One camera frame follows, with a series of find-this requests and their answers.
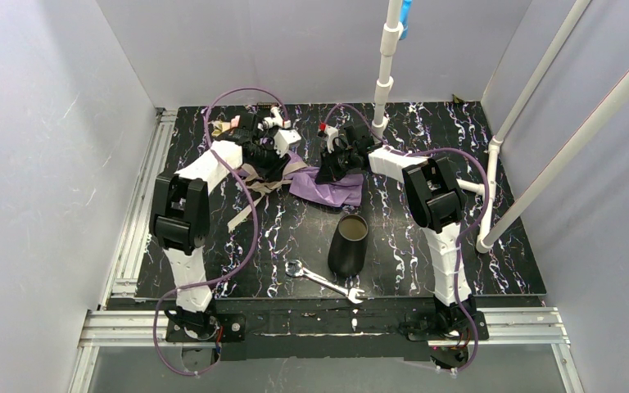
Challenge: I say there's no blue clip on pipe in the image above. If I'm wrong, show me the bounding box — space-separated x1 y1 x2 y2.
399 0 413 40

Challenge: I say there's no cream ribbon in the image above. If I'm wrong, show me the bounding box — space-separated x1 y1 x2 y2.
227 162 306 233

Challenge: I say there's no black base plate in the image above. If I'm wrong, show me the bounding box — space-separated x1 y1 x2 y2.
398 311 474 345
165 314 247 343

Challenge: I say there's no pink flower bunch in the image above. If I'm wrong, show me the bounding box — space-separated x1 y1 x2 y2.
210 115 240 138

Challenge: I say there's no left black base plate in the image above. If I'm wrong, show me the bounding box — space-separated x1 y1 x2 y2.
165 314 247 343

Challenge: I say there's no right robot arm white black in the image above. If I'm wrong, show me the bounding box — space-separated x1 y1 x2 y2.
315 124 472 307

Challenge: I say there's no black vase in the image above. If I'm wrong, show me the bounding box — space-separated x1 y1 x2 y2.
328 215 369 278

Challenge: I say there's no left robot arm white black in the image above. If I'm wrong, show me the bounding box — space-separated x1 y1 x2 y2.
149 106 300 313

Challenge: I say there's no small spring connector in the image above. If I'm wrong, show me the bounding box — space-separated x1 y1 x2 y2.
257 102 292 130

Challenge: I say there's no white pvc pipe frame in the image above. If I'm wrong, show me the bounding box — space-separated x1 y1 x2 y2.
371 0 629 255

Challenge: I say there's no silver wrench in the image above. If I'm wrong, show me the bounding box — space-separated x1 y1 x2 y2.
286 260 364 305

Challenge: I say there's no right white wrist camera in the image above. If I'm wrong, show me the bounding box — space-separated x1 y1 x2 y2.
318 123 339 153

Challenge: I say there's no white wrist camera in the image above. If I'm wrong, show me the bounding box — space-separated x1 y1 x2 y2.
273 129 301 157
318 123 339 153

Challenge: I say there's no aluminium rail frame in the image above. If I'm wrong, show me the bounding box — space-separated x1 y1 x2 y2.
70 107 582 392

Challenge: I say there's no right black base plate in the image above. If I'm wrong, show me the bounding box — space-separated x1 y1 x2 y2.
398 311 474 345

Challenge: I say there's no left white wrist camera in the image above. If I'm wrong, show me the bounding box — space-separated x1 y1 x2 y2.
273 129 301 157

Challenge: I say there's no purple wrapping paper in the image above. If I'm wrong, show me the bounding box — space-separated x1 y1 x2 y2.
242 151 364 208

